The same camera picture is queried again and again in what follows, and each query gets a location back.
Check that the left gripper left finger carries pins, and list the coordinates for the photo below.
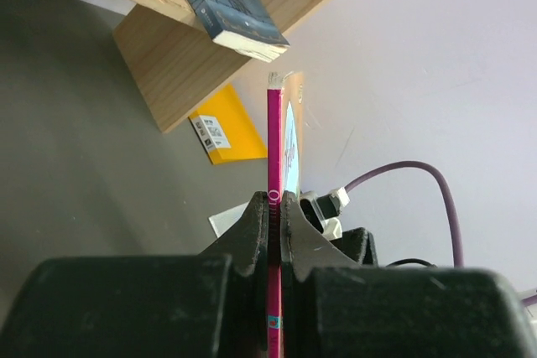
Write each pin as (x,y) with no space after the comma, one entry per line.
(212,304)

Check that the wooden two-tier shelf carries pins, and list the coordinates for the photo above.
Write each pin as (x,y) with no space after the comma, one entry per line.
(173,61)

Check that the orange Othello picture book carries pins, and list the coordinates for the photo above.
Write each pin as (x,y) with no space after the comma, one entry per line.
(284,102)

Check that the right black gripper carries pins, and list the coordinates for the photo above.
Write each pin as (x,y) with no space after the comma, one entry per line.
(359,245)

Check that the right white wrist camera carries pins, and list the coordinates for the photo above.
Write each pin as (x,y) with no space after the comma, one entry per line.
(323,211)

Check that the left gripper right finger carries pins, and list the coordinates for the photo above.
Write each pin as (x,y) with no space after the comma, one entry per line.
(335,307)

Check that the yellow file folder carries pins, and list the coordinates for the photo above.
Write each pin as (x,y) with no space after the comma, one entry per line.
(225,129)

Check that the clear plastic file folder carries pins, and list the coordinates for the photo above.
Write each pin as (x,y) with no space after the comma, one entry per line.
(223,221)

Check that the dark Nineteen Eighty-Four book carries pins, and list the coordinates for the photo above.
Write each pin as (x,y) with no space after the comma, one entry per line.
(243,26)

